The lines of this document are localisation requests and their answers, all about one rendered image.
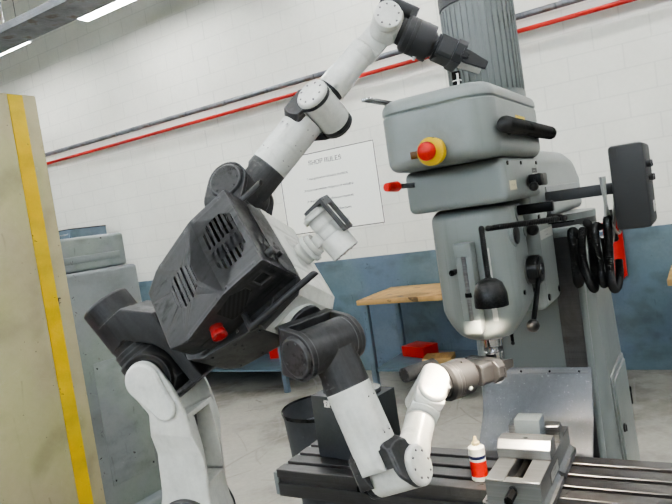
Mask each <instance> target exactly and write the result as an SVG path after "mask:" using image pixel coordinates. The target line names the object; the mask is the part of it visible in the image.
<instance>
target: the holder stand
mask: <svg viewBox="0 0 672 504"><path fill-rule="evenodd" d="M372 386H373V388H374V390H375V392H376V394H377V397H378V399H379V401H380V403H381V406H382V408H383V410H384V412H385V415H386V417H387V419H388V421H389V424H390V426H391V428H392V430H393V433H394V434H395V435H398V436H400V434H401V432H400V425H399V419H398V412H397V405H396V398H395V391H394V387H387V386H380V384H378V383H372ZM311 401H312V408H313V414H314V421H315V427H316V434H317V440H318V447H319V453H320V456H322V457H328V458H335V459H341V460H348V461H349V459H350V456H351V452H350V449H349V447H348V445H347V442H346V440H345V438H344V436H343V433H342V431H341V429H340V426H339V424H338V422H337V419H336V417H335V415H334V412H333V410H332V408H331V405H330V403H329V401H328V399H327V396H326V394H325V392H324V389H323V390H321V391H319V392H317V393H315V394H313V395H311Z"/></svg>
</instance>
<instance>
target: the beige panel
mask: <svg viewBox="0 0 672 504"><path fill-rule="evenodd" d="M0 504H106V501H105V495H104V489H103V484H102V478H101V472H100V466H99V461H98V455H97V449H96V444H95V438H94V432H93V426H92V421H91V415H90V409H89V403H88V398H87V392H86V386H85V380H84V375H83V369H82V363H81V357H80V352H79V346H78V340H77V335H76V329H75V323H74V317H73V312H72V306H71V300H70V294H69V289H68V283H67V277H66V271H65V266H64V260H63V254H62V249H61V243H60V237H59V231H58V226H57V220H56V214H55V208H54V203H53V197H52V191H51V185H50V180H49V174H48V168H47V162H46V157H45V151H44V145H43V140H42V134H41V128H40V122H39V117H38V111H37V105H36V99H35V96H29V95H19V94H9V93H0Z"/></svg>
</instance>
